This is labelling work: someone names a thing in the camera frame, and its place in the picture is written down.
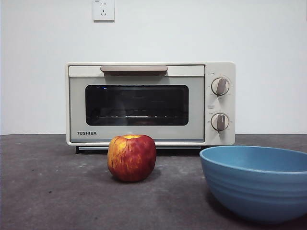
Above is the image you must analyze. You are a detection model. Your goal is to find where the red yellow apple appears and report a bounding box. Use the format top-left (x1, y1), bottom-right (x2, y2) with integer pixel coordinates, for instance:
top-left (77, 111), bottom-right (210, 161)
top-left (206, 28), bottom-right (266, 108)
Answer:
top-left (107, 134), bottom-right (157, 182)

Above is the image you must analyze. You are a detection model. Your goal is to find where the glass oven door with handle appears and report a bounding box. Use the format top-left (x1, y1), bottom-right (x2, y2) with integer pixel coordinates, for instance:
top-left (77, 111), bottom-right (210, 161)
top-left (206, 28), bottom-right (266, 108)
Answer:
top-left (69, 64), bottom-right (206, 143)

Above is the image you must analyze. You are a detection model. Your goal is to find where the blue ribbed bowl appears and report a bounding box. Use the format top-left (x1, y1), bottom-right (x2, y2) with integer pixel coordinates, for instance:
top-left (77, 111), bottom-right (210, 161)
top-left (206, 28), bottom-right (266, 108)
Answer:
top-left (199, 145), bottom-right (307, 225)

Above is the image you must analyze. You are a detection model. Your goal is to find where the cream Toshiba toaster oven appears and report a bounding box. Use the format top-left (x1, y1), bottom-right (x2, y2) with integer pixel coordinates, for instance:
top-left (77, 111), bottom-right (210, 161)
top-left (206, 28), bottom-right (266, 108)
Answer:
top-left (66, 61), bottom-right (236, 154)

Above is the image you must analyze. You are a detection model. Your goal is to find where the cream timer knob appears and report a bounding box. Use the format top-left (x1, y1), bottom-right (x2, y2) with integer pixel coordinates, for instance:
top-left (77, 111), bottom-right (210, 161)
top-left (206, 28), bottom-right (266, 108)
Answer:
top-left (211, 113), bottom-right (230, 131)

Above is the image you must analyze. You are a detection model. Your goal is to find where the cream temperature knob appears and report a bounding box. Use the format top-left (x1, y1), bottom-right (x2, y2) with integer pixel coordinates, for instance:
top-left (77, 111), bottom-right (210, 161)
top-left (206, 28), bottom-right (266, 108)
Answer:
top-left (211, 77), bottom-right (230, 97)

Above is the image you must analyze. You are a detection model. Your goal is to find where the metal wire oven rack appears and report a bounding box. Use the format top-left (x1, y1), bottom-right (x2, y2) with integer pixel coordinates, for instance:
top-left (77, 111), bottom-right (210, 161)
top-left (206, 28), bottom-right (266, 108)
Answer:
top-left (86, 115), bottom-right (188, 119)

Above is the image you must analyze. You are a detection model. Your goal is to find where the white wall socket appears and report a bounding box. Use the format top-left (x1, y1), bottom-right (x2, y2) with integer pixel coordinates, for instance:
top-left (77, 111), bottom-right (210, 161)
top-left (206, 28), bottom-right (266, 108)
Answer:
top-left (93, 0), bottom-right (115, 23)

